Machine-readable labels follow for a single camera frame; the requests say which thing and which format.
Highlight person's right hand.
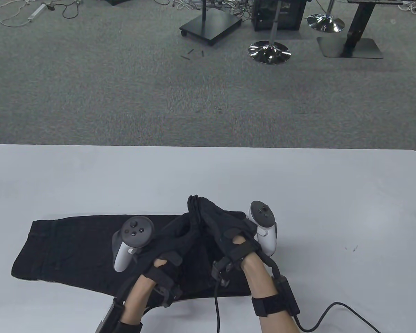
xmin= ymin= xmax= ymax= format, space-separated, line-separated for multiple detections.
xmin=194 ymin=201 xmax=262 ymax=288

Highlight person's left hand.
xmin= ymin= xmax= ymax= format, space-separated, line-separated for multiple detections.
xmin=140 ymin=213 xmax=203 ymax=307

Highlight black trousers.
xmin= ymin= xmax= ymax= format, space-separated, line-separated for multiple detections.
xmin=11 ymin=194 xmax=258 ymax=308

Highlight person's left forearm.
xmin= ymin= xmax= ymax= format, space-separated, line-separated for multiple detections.
xmin=120 ymin=265 xmax=158 ymax=333

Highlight person's right forearm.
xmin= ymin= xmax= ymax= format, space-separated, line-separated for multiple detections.
xmin=241 ymin=251 xmax=300 ymax=333

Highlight chrome stool base with pole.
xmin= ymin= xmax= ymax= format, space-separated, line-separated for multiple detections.
xmin=248 ymin=0 xmax=292 ymax=65
xmin=307 ymin=0 xmax=345 ymax=33

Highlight black wheeled stand base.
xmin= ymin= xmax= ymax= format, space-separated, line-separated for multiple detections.
xmin=179 ymin=0 xmax=243 ymax=46

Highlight black computer tower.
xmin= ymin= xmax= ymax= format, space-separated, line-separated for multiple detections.
xmin=251 ymin=0 xmax=307 ymax=32

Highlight black flat-base stand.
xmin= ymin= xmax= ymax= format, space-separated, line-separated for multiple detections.
xmin=317 ymin=0 xmax=404 ymax=59

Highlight white power strip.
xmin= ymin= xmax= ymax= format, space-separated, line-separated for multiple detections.
xmin=28 ymin=3 xmax=46 ymax=20

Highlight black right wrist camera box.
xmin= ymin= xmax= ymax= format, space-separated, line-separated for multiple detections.
xmin=251 ymin=274 xmax=301 ymax=318

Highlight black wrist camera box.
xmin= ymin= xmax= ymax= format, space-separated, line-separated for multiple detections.
xmin=251 ymin=274 xmax=301 ymax=318
xmin=95 ymin=298 xmax=125 ymax=333

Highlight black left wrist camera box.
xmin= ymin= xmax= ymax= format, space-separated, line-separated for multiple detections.
xmin=95 ymin=298 xmax=125 ymax=333

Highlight tangle of cables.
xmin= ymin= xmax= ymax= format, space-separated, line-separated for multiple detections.
xmin=172 ymin=0 xmax=257 ymax=18

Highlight looped black cable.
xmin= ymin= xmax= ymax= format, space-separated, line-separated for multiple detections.
xmin=43 ymin=0 xmax=82 ymax=19

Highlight white floor cable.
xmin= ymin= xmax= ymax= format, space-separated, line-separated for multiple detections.
xmin=0 ymin=0 xmax=38 ymax=27

